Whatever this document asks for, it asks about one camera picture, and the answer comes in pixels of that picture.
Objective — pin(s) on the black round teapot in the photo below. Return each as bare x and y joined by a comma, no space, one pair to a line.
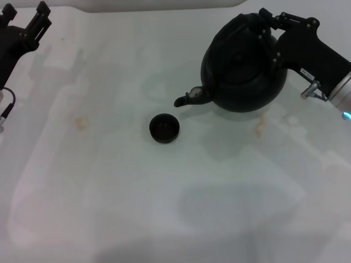
238,74

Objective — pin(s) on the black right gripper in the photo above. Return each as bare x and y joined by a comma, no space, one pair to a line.
310,52

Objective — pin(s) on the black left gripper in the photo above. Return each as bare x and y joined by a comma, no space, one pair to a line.
11,46

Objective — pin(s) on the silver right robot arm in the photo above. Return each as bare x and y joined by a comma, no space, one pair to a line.
342,93

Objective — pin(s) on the small dark teacup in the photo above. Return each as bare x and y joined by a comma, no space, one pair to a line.
164,128

